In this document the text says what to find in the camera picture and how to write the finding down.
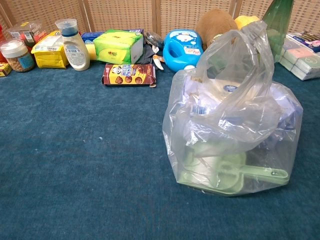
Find clear plastic shopping bag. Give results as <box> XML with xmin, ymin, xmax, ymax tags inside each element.
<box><xmin>162</xmin><ymin>20</ymin><xmax>304</xmax><ymax>197</ymax></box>

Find Hello Panda biscuit box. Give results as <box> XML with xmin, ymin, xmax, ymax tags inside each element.
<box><xmin>101</xmin><ymin>63</ymin><xmax>158</xmax><ymax>89</ymax></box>

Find white blue packaged item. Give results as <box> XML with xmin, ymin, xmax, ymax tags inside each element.
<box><xmin>183</xmin><ymin>74</ymin><xmax>298</xmax><ymax>141</ymax></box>

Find dark crumpled wrapper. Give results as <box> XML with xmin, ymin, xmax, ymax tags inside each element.
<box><xmin>141</xmin><ymin>31</ymin><xmax>166</xmax><ymax>71</ymax></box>

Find blue plastic detergent jug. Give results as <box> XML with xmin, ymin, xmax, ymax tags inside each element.
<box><xmin>162</xmin><ymin>29</ymin><xmax>205</xmax><ymax>73</ymax></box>

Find green plastic scoop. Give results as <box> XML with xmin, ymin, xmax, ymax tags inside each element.
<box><xmin>178</xmin><ymin>146</ymin><xmax>290</xmax><ymax>195</ymax></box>

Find green tissue pack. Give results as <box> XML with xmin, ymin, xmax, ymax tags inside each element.
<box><xmin>93</xmin><ymin>29</ymin><xmax>145</xmax><ymax>65</ymax></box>

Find yellow sponge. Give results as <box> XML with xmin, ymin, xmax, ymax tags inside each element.
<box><xmin>85</xmin><ymin>43</ymin><xmax>98</xmax><ymax>61</ymax></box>

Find woven rattan screen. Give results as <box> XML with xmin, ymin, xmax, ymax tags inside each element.
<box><xmin>0</xmin><ymin>0</ymin><xmax>320</xmax><ymax>41</ymax></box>

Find blue box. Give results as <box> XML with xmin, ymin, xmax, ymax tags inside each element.
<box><xmin>81</xmin><ymin>31</ymin><xmax>105</xmax><ymax>46</ymax></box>

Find brown plush toy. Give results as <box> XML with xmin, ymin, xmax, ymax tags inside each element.
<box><xmin>195</xmin><ymin>8</ymin><xmax>239</xmax><ymax>51</ymax></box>

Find white detergent bottle blue cap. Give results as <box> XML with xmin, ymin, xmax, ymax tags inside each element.
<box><xmin>54</xmin><ymin>18</ymin><xmax>91</xmax><ymax>72</ymax></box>

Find yellow snack package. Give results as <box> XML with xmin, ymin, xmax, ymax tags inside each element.
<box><xmin>30</xmin><ymin>30</ymin><xmax>70</xmax><ymax>69</ymax></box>

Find yellow plush toy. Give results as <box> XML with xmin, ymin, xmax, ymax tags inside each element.
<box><xmin>234</xmin><ymin>15</ymin><xmax>261</xmax><ymax>31</ymax></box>

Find stacked tissue packs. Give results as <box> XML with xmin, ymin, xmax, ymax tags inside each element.
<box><xmin>278</xmin><ymin>33</ymin><xmax>320</xmax><ymax>81</ymax></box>

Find glass jar white lid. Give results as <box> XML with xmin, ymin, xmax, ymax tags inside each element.
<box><xmin>0</xmin><ymin>39</ymin><xmax>35</xmax><ymax>73</ymax></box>

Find clear plastic food container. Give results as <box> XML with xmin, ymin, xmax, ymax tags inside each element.
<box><xmin>6</xmin><ymin>21</ymin><xmax>48</xmax><ymax>48</ymax></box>

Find small yellow red box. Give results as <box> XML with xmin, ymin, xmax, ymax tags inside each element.
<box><xmin>0</xmin><ymin>62</ymin><xmax>13</xmax><ymax>78</ymax></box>

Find dark printed package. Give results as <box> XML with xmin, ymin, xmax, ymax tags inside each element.
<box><xmin>292</xmin><ymin>30</ymin><xmax>320</xmax><ymax>53</ymax></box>

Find red container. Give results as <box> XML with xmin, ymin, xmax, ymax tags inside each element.
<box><xmin>0</xmin><ymin>24</ymin><xmax>9</xmax><ymax>64</ymax></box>

